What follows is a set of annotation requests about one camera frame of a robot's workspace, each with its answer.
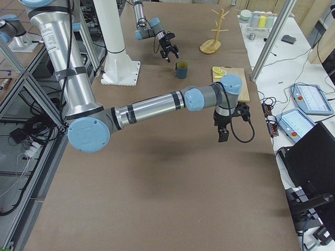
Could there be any dark teal mug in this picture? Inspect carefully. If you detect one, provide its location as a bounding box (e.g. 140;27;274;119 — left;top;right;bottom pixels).
175;61;188;79

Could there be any wooden mug rack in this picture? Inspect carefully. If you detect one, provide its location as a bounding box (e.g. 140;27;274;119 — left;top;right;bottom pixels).
199;9;230;55

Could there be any small steel cup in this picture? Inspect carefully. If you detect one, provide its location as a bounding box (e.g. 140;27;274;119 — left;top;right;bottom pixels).
248;33;256;41

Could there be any grey cup lying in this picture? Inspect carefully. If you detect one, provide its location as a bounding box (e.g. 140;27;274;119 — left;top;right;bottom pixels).
250;14;260;27

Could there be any yellow cup lying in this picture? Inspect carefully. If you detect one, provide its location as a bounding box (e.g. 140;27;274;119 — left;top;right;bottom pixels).
258;15;266;28

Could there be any yellow lemon slice toy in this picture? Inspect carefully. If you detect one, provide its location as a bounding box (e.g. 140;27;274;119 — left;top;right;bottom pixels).
212;67;227;77

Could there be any bamboo cutting board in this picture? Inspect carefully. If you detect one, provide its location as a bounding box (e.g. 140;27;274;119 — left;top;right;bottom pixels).
212;66;250;102

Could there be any black power strip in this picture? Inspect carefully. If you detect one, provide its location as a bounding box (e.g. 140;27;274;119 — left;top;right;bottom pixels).
262;102;278;138

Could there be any blue teach pendant near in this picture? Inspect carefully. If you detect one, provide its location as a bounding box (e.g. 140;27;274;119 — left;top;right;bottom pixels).
276;108;316;143

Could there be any blue teach pendant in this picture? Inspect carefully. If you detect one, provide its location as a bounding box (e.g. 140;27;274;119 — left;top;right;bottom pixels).
291;84;334;116
276;108;316;143

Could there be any light blue bowl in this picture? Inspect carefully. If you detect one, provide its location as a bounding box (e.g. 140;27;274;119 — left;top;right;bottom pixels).
240;9;252;21

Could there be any black monitor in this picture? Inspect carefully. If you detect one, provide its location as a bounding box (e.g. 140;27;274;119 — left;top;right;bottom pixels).
278;122;334;197

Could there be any blue teach pendant far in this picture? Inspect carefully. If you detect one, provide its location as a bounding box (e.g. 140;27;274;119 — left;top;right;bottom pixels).
291;84;334;116

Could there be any black square pad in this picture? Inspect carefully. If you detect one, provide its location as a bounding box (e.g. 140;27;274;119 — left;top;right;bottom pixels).
281;35;296;44

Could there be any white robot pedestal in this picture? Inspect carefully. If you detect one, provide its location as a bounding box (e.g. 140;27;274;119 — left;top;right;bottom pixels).
94;0;140;86

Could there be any aluminium frame post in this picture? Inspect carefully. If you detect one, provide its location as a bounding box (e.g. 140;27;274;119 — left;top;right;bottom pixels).
250;0;297;82

